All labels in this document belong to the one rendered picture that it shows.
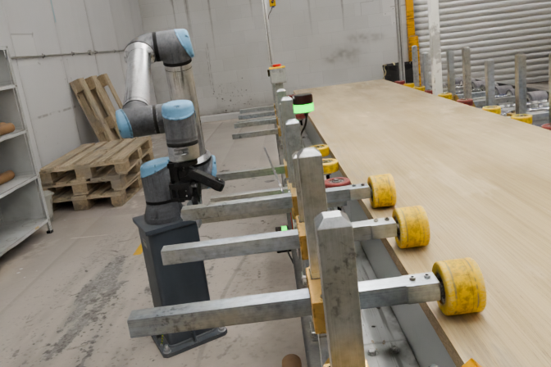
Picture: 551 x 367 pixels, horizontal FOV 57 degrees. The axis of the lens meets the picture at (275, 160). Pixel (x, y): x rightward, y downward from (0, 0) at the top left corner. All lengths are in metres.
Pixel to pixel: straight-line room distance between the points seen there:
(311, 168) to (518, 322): 0.37
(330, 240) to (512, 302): 0.44
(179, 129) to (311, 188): 0.75
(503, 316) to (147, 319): 0.52
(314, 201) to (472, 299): 0.26
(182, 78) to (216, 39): 7.43
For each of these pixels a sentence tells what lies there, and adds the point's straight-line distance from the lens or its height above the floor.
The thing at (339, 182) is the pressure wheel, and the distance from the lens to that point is 1.50.
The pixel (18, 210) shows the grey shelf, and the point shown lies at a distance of 4.75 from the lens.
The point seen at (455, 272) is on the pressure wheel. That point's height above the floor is 0.98.
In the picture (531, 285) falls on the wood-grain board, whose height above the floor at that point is 0.90.
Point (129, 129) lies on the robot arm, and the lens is 1.56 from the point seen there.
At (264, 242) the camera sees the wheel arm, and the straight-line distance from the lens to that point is 1.00.
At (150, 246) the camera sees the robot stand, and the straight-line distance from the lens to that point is 2.32.
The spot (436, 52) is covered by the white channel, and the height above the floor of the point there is 1.14.
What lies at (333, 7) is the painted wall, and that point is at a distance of 9.47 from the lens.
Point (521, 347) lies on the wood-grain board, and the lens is 0.78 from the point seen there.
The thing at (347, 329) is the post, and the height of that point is 1.04.
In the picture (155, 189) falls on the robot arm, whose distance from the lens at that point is 2.30.
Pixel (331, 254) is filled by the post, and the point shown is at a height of 1.12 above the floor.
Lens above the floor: 1.33
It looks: 13 degrees down
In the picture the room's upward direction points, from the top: 7 degrees counter-clockwise
